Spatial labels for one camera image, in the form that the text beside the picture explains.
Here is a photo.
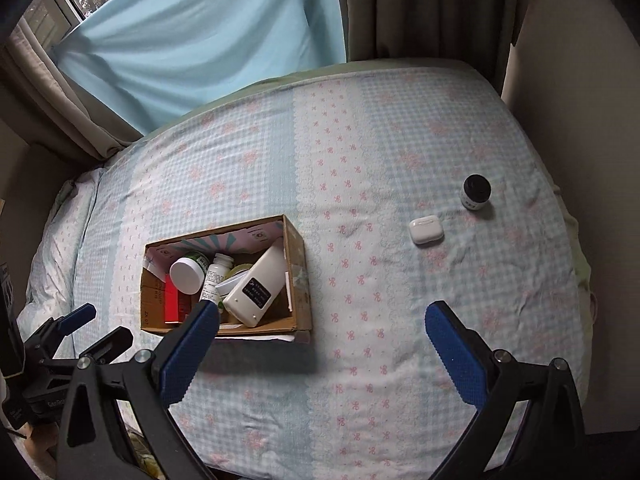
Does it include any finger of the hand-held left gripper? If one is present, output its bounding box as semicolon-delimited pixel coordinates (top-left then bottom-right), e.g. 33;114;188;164
22;302;98;357
47;326;134;369

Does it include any grey padded headboard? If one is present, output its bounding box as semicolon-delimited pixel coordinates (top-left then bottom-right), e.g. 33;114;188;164
0;85;107;311

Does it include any checked floral bed sheet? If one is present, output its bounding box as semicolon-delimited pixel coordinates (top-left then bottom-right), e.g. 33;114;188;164
22;64;597;480

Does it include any light blue pillow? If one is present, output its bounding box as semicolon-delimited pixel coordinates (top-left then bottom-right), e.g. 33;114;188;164
22;167;109;322

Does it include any light blue hanging cloth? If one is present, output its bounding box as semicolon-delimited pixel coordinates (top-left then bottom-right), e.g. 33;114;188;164
50;0;349;134

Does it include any white pill bottle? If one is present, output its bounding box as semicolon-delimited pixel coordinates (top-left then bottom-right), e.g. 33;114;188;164
199;253;235;306

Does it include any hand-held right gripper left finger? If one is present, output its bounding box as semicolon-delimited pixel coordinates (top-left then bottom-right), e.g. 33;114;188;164
56;301;222;480

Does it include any white handheld device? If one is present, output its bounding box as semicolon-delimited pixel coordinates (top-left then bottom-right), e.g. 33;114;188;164
222;245;287;327

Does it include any patterned cardboard box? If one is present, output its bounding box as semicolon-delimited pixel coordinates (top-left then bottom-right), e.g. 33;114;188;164
140;214;314;344

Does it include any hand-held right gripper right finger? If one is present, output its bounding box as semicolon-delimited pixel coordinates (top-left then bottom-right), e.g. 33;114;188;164
424;300;587;480

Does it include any white earbuds case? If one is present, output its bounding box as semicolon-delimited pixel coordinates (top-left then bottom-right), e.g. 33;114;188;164
409;215;445;247

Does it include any small black jar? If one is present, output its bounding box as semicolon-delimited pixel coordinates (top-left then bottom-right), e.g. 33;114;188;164
461;174;494;211

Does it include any brown curtain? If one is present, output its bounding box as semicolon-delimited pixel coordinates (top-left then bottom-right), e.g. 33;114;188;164
0;25;147;164
332;0;532;97

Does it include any small red carton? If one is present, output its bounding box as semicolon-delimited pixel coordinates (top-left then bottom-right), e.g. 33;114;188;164
162;277;194;324

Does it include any white jar with green label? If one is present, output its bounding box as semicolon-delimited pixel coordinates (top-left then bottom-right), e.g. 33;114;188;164
169;252;211;296

